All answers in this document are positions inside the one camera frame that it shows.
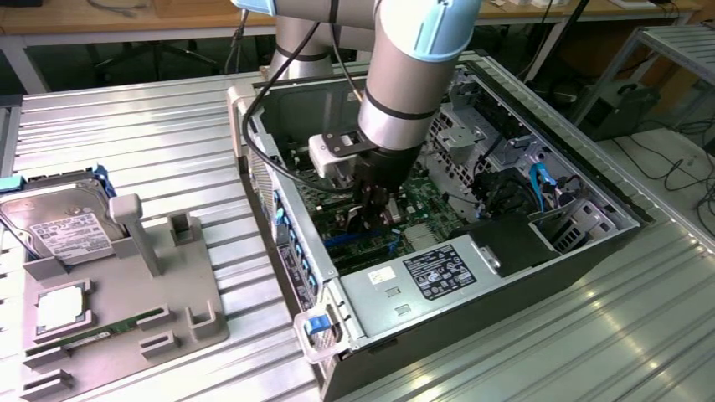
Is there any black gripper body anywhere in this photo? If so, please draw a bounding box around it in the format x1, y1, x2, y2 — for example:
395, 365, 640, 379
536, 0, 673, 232
352, 145, 421, 201

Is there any blue expansion slot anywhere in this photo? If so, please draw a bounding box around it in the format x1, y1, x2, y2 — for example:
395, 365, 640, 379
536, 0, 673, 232
325, 232, 404, 250

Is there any green motherboard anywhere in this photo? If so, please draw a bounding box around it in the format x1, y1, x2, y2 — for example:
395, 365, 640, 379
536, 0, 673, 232
289, 157, 477, 273

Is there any silver chipset heatsink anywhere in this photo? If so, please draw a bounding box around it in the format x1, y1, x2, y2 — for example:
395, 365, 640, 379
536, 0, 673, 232
403, 227, 449, 253

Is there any grey power supply unit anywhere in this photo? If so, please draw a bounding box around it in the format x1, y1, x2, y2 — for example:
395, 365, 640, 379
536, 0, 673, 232
336, 240, 505, 338

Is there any black plastic air shroud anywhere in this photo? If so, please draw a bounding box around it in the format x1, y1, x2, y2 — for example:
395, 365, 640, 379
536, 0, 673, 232
451, 219, 560, 280

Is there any open grey PC case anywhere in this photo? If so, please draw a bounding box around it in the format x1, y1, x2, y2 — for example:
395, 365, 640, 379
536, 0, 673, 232
225, 49, 657, 402

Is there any metal disk bay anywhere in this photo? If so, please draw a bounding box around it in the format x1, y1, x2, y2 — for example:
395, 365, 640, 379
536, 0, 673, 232
525, 199, 641, 257

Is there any black device on floor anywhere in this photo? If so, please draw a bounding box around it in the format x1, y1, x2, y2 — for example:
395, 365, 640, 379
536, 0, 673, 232
580, 82, 661, 142

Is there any blue disk carrier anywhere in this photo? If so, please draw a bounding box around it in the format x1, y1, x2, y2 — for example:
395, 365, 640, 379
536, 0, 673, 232
0, 164, 120, 202

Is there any grey parts rack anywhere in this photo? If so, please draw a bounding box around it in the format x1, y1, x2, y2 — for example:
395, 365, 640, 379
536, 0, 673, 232
0, 193, 233, 402

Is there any silver hard disk drive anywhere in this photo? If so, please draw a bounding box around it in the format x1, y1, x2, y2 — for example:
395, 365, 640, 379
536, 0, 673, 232
0, 181, 126, 265

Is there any green RAM stick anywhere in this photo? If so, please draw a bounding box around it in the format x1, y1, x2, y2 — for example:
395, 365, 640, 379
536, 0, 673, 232
24, 308, 169, 353

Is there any silver CPU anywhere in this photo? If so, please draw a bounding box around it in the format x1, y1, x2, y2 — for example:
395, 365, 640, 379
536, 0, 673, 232
34, 287, 93, 332

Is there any metal slat side table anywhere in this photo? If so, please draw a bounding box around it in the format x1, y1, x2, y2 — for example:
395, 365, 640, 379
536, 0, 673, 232
567, 22, 715, 126

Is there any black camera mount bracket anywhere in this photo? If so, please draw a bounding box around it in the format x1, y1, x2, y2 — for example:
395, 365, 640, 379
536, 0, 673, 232
325, 131, 376, 158

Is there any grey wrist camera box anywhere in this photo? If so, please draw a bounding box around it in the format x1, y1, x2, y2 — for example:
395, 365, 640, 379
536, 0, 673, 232
307, 133, 365, 186

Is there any black camera cable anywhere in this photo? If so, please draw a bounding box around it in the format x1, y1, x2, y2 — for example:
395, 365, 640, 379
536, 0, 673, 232
241, 0, 359, 194

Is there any blue SATA wire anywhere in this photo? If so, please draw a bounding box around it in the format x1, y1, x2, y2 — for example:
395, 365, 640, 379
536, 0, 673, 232
525, 160, 560, 215

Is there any black floor cable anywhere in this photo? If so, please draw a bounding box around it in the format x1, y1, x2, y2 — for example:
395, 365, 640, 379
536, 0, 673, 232
611, 121, 715, 210

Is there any wooden desk white frame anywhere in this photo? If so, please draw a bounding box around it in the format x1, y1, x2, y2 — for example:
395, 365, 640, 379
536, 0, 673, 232
0, 0, 700, 94

